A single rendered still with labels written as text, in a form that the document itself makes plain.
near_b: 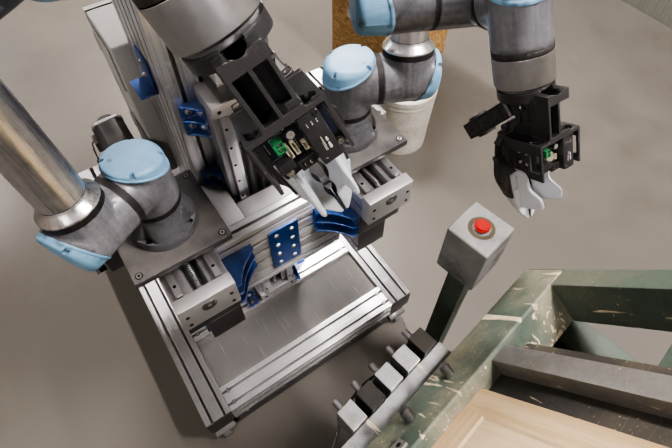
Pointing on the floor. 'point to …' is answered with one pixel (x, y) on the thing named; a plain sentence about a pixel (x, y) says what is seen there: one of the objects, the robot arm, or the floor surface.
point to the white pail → (410, 121)
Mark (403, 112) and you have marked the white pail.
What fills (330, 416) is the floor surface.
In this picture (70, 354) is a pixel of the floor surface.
